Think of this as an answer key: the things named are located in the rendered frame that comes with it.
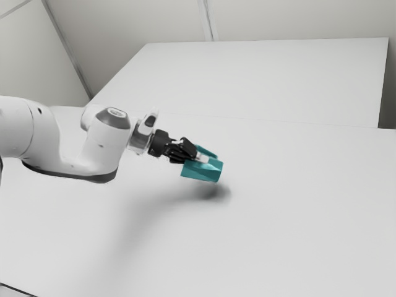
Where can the teal faceted mug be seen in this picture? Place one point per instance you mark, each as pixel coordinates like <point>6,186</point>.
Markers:
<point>202,170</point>

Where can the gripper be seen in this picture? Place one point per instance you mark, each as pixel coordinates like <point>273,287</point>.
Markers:
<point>161,143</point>

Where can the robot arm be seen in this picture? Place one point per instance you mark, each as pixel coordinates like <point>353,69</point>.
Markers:
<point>62,139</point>

